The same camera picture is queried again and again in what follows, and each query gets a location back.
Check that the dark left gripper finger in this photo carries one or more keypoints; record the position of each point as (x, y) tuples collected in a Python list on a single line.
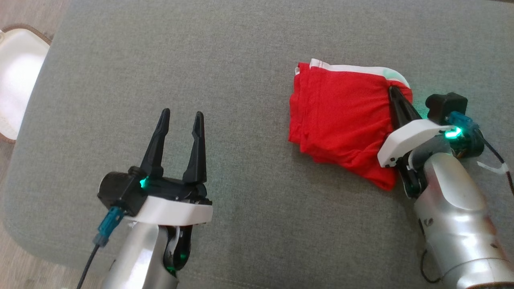
[(197, 160), (156, 152)]

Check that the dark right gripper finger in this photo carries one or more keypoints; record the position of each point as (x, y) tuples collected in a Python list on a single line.
[(401, 112)]

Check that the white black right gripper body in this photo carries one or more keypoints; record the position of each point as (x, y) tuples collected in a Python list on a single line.
[(405, 138)]

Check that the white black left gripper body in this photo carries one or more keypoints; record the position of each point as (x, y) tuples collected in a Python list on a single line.
[(172, 210)]

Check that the red numbered basketball jersey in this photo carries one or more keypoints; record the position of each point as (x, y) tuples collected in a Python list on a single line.
[(341, 116)]

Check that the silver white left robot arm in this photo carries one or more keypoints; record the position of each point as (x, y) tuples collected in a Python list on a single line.
[(136, 257)]

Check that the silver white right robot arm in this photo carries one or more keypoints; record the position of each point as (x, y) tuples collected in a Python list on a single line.
[(453, 208)]

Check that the grey and yellow sofa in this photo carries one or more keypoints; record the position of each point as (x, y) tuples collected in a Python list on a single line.
[(249, 200)]

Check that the white laundry basket brown rim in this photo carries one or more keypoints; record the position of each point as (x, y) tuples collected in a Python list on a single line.
[(20, 80)]

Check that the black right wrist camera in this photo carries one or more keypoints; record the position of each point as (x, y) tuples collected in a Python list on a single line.
[(445, 106)]

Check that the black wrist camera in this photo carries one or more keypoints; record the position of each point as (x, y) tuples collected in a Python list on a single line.
[(445, 106), (118, 190)]

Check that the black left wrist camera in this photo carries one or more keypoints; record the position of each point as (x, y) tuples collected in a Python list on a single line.
[(118, 190)]

